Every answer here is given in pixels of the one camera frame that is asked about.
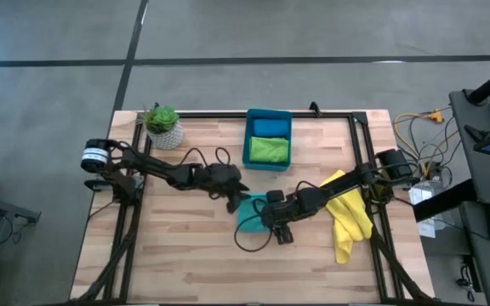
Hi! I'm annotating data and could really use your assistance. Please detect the yellow microfiber towel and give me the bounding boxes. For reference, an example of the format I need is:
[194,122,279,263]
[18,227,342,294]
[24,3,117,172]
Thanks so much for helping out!
[319,169,374,265]

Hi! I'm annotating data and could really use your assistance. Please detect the white paper sheets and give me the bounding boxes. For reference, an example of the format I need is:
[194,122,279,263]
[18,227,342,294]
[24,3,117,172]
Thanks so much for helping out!
[408,180,442,239]

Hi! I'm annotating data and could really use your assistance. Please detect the triangle-patterned planter with plant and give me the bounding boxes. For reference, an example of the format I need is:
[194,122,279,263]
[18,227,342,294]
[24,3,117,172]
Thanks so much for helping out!
[141,104,185,150]

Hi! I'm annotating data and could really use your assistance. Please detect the black braided cable loop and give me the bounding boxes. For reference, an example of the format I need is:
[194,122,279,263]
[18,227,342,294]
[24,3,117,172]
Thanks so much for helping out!
[233,197,275,253]

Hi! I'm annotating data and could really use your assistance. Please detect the green microfiber towel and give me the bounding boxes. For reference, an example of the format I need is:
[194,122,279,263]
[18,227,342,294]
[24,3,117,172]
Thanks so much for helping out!
[248,136,291,163]

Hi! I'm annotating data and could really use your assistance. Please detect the teal microfiber towel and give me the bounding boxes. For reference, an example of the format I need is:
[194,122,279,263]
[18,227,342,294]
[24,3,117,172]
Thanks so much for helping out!
[236,193,272,234]

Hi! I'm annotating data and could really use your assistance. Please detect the blue plastic bin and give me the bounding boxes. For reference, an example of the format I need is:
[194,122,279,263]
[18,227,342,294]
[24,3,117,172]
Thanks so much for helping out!
[242,108,293,172]

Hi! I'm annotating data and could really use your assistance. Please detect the grey desk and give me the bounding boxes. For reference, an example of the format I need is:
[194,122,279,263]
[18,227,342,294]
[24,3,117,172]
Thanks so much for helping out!
[447,88,490,306]

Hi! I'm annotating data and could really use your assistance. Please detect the yellow cable with orange plug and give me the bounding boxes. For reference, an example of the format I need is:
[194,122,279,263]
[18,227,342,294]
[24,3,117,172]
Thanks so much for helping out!
[392,108,461,179]

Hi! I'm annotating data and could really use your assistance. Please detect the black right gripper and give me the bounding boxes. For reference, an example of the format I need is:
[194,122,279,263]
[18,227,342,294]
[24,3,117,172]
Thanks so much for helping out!
[260,193,314,246]

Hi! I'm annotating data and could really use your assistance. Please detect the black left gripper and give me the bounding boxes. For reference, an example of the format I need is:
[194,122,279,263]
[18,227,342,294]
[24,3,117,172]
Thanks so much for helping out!
[200,162,251,215]

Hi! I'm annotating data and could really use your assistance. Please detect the blue microfiber towel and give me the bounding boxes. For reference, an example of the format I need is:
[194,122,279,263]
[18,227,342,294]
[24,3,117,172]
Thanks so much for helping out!
[252,117,291,138]

